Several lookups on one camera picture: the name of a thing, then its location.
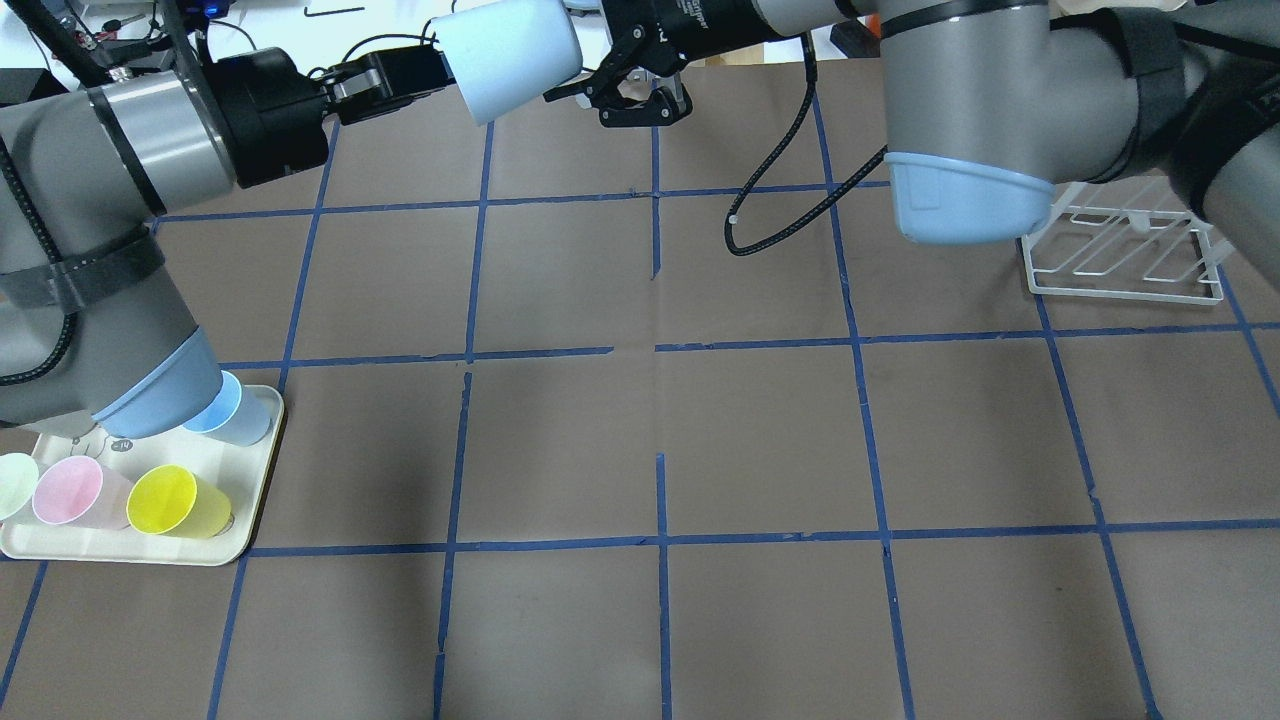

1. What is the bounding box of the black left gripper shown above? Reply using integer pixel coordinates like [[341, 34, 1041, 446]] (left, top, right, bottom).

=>
[[205, 45, 451, 190]]

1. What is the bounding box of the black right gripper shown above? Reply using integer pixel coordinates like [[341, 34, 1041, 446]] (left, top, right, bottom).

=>
[[543, 1, 771, 128]]

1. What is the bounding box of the light blue plastic cup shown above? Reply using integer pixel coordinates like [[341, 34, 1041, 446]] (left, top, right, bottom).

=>
[[430, 1, 582, 126]]

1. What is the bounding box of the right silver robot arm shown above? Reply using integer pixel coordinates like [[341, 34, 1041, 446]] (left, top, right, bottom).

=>
[[547, 1, 1277, 281]]

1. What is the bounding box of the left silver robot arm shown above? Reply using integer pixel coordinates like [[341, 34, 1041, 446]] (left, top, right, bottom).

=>
[[1, 1, 454, 439]]

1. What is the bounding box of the yellow plastic cup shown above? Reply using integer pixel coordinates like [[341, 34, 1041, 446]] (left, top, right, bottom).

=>
[[125, 464, 236, 541]]

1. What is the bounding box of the pink plastic cup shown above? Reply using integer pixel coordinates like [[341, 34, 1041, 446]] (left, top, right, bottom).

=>
[[32, 456, 133, 530]]

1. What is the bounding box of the pale green plastic cup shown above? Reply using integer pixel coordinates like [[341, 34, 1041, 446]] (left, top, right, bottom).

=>
[[1, 454, 44, 525]]

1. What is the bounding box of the black power adapter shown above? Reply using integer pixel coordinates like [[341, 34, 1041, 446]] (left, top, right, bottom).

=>
[[829, 20, 881, 59]]

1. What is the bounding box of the cream plastic tray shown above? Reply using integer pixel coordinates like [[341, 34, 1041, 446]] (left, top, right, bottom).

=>
[[1, 386, 285, 568]]

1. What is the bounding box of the white wire cup rack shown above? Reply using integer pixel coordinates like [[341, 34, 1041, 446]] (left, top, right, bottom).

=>
[[1021, 173, 1235, 306]]

